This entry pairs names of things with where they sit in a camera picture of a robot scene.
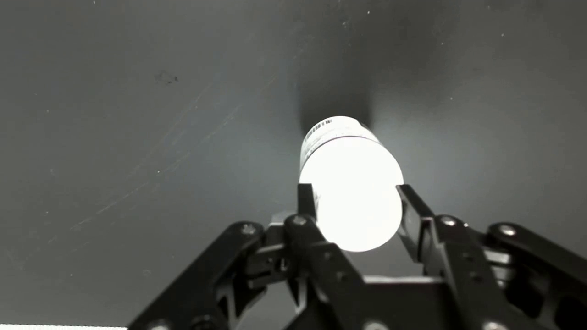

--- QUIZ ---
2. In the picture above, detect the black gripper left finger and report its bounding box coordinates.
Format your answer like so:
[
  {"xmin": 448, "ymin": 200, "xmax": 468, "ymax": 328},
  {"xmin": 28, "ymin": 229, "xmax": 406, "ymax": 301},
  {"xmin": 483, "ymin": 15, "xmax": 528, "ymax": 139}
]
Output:
[{"xmin": 127, "ymin": 181, "xmax": 371, "ymax": 330}]

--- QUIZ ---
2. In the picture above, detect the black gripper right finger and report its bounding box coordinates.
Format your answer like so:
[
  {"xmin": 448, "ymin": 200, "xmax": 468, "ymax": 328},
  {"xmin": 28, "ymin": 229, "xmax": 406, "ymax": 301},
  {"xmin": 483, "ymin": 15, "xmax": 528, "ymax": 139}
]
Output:
[{"xmin": 395, "ymin": 181, "xmax": 587, "ymax": 330}]

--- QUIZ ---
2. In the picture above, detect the white plastic bottle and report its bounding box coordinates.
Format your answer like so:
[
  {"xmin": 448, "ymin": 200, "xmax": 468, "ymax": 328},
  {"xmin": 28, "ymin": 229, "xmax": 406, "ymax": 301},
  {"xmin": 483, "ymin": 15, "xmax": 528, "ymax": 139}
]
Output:
[{"xmin": 296, "ymin": 114, "xmax": 407, "ymax": 255}]

